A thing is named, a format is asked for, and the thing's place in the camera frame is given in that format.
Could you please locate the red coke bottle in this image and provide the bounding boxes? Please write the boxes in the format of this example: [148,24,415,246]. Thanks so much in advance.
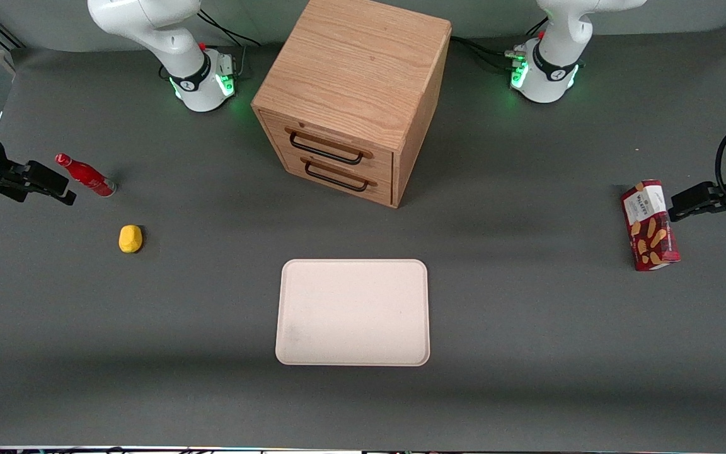
[54,153,118,199]

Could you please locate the red biscuit box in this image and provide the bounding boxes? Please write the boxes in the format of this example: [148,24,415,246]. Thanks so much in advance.
[620,179,682,272]

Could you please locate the beige rectangular tray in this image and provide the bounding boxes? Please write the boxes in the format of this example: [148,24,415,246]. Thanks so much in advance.
[275,259,432,367]

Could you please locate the black left base cables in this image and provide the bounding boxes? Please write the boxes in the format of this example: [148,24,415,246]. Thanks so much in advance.
[450,18,550,74]

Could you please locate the wooden drawer cabinet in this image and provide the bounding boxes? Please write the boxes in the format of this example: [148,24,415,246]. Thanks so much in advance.
[251,0,452,209]

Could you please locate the black right base cables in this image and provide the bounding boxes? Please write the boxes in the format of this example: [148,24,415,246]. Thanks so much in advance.
[197,9,263,81]

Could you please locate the black base cables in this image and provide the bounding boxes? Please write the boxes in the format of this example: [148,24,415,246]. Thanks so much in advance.
[450,18,550,74]
[197,9,263,81]

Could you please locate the black drawer handle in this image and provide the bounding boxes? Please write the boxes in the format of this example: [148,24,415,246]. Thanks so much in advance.
[300,157,378,193]
[285,127,375,166]

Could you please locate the wooden drawer front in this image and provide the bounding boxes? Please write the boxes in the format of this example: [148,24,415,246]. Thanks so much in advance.
[280,150,395,208]
[260,111,395,182]

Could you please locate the yellow toy lemon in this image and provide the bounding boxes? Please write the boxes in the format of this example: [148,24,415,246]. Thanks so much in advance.
[118,224,144,255]

